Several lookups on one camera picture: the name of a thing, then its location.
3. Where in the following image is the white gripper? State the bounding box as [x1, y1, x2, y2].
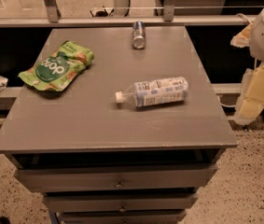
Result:
[230, 8, 264, 125]

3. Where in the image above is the clear blue-labelled plastic bottle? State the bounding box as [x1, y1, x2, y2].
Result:
[116, 77, 188, 107]

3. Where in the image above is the silver blue drink can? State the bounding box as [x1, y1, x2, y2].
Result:
[132, 21, 146, 49]

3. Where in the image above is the grey drawer cabinet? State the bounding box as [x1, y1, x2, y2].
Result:
[0, 26, 236, 224]

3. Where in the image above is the green snack pouch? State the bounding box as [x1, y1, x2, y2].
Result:
[19, 41, 94, 91]

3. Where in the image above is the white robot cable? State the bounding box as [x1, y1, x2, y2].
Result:
[235, 12, 253, 25]

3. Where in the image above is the metal guard rail frame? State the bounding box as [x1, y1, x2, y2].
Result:
[0, 0, 264, 28]

